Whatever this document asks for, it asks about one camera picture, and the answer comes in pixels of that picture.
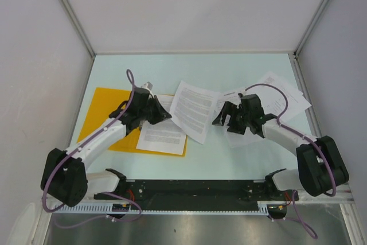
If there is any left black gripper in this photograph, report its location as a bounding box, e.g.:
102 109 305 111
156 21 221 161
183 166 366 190
138 95 171 125

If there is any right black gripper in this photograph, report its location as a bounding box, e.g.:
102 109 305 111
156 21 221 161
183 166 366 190
212 102 251 135

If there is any printed paper sheet front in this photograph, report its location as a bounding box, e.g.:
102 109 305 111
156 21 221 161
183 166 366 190
135 94 188 157

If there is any printed paper sheet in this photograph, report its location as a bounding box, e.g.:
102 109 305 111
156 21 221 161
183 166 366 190
169 81 220 145
135 94 188 157

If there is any printed paper sheet top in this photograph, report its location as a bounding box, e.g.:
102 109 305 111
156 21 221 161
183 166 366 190
169 81 220 145

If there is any orange plastic folder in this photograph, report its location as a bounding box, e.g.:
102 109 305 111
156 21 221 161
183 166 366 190
77 87 188 157

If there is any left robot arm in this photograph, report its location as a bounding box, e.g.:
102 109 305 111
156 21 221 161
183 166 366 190
41 88 171 207

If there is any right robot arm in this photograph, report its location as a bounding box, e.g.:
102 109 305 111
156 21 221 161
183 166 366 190
212 94 349 200

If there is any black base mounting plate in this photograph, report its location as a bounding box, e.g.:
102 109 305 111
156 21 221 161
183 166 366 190
93 179 299 213

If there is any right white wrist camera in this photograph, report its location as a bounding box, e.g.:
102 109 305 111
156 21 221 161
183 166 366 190
237 90 247 98

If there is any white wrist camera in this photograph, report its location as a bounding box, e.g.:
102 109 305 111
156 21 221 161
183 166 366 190
237 90 247 98
141 81 153 91

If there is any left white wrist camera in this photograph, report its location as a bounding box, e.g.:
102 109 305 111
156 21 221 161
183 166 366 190
141 81 153 91

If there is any right aluminium corner post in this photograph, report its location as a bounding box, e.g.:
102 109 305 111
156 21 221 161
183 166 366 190
293 0 331 57

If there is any aluminium corner post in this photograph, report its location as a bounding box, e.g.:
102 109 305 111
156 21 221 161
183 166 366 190
58 0 96 60
293 0 331 57

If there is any grey slotted cable duct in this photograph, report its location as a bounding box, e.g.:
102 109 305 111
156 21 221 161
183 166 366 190
55 202 287 216

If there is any aluminium frame rail front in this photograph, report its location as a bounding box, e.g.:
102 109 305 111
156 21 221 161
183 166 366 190
298 185 354 204

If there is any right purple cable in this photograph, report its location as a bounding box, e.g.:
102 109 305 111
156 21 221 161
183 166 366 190
243 83 338 240

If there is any left aluminium corner post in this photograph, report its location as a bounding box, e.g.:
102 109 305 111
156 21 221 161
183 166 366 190
58 0 96 60

